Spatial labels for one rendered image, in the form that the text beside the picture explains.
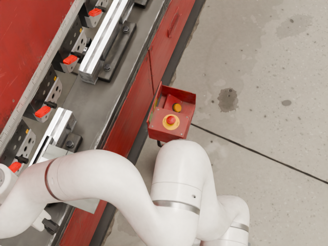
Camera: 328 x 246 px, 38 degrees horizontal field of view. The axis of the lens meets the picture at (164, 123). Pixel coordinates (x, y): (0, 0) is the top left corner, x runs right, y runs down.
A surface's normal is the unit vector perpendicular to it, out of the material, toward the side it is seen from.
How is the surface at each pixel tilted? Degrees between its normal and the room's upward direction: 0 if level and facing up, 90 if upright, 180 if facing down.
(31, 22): 90
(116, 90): 0
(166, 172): 25
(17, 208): 49
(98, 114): 0
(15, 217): 56
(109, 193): 63
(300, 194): 0
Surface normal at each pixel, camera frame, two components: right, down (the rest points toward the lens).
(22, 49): 0.93, 0.32
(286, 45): -0.03, -0.40
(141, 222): -0.53, 0.32
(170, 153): -0.39, -0.57
